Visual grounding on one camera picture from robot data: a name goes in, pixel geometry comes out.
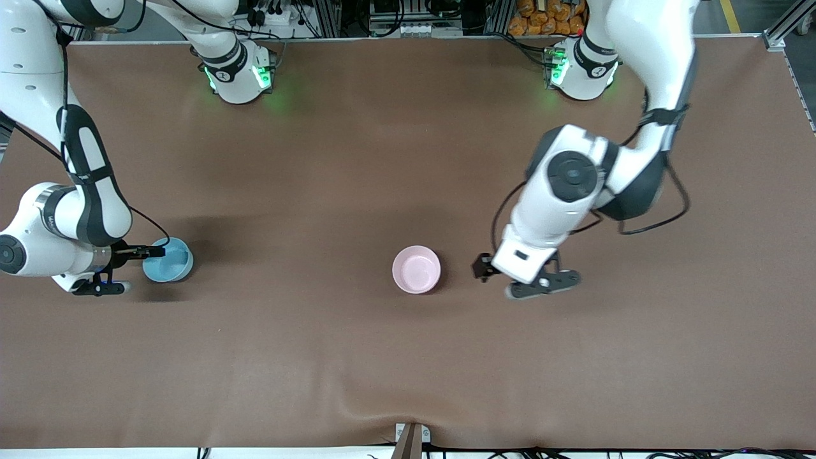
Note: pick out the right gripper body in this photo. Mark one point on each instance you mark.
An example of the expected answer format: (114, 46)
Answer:
(119, 254)

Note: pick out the light blue plastic bowl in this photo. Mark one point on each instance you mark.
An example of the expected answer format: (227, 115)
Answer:
(173, 264)

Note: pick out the pink plastic bowl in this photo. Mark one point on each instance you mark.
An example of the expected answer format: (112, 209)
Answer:
(416, 269)

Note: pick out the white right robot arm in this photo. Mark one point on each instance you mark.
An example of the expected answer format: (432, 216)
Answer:
(25, 64)

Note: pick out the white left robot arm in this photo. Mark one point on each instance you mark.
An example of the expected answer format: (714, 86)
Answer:
(656, 44)

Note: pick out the brown table mat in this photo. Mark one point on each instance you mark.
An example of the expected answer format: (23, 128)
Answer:
(319, 166)

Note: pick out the orange snack packs pile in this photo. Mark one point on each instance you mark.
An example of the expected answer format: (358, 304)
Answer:
(548, 18)

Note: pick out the white power strip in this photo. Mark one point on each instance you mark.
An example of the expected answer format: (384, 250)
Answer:
(274, 16)

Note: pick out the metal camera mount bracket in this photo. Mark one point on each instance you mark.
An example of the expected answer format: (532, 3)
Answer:
(412, 440)

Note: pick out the aluminium frame profile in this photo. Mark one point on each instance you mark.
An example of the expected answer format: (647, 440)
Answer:
(787, 22)

